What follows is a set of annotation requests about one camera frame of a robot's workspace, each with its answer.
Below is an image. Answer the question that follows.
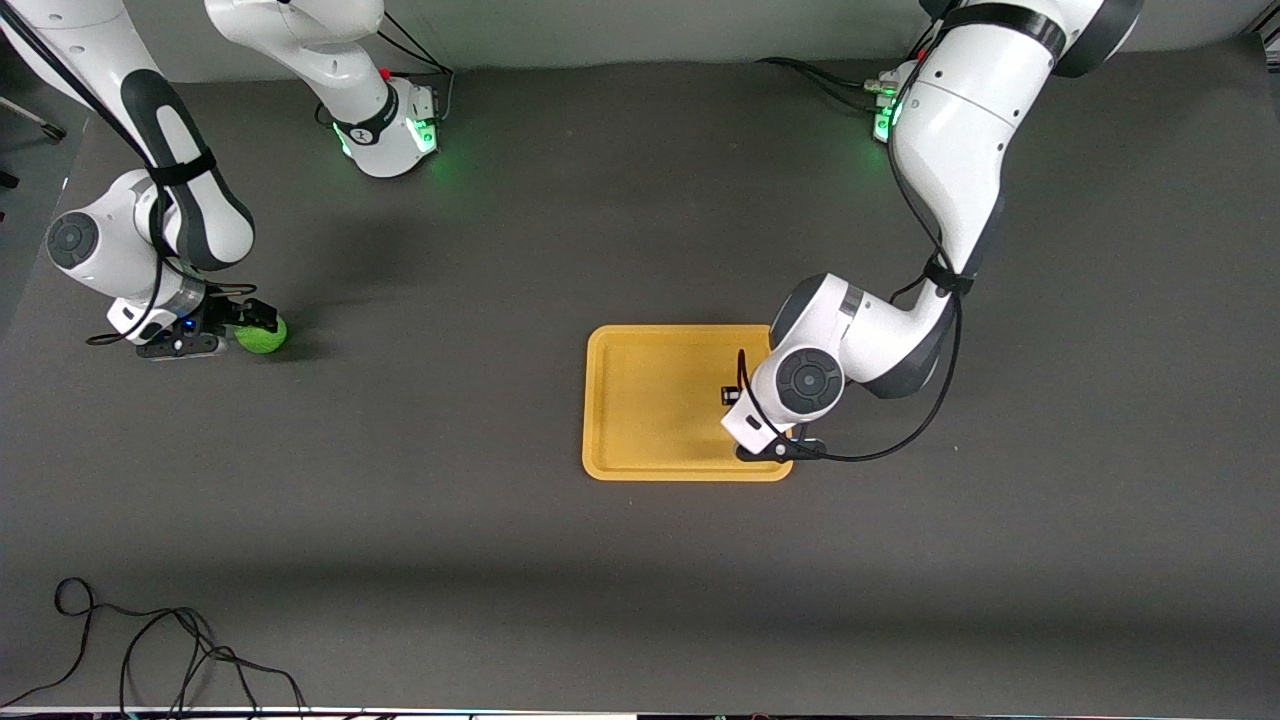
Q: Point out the green apple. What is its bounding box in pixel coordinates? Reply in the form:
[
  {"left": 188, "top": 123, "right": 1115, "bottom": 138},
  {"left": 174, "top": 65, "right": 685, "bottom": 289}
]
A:
[{"left": 234, "top": 315, "right": 289, "bottom": 355}]

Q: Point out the yellow plastic tray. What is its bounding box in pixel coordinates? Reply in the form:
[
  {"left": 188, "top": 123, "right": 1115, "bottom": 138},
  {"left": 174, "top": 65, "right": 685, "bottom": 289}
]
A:
[{"left": 582, "top": 324, "right": 795, "bottom": 483}]

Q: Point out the grey stand leg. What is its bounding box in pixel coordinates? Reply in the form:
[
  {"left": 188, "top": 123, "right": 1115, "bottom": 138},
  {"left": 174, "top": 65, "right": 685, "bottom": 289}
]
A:
[{"left": 0, "top": 95, "right": 68, "bottom": 142}]

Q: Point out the dark grey table mat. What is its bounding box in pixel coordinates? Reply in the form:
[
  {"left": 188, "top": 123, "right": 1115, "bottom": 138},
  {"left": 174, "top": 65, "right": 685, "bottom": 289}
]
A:
[{"left": 0, "top": 35, "right": 1280, "bottom": 717}]

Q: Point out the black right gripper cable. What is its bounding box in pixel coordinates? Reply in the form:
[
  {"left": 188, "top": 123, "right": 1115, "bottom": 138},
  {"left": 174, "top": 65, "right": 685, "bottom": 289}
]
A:
[{"left": 0, "top": 0, "right": 261, "bottom": 347}]

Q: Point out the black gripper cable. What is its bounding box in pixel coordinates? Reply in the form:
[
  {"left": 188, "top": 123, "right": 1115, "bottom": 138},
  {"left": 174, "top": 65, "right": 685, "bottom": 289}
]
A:
[
  {"left": 0, "top": 0, "right": 261, "bottom": 347},
  {"left": 737, "top": 60, "right": 967, "bottom": 464}
]

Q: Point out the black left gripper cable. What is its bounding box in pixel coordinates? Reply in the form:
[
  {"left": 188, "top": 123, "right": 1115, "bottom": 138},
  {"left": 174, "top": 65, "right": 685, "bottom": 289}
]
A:
[{"left": 737, "top": 60, "right": 967, "bottom": 464}]

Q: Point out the black left arm base cable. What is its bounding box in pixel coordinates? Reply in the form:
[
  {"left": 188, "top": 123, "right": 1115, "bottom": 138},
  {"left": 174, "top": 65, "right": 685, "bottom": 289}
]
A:
[{"left": 755, "top": 20, "right": 936, "bottom": 113}]

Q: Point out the thin black loose cable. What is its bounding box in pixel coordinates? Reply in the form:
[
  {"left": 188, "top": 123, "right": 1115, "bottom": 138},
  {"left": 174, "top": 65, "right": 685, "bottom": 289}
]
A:
[{"left": 0, "top": 577, "right": 309, "bottom": 716}]

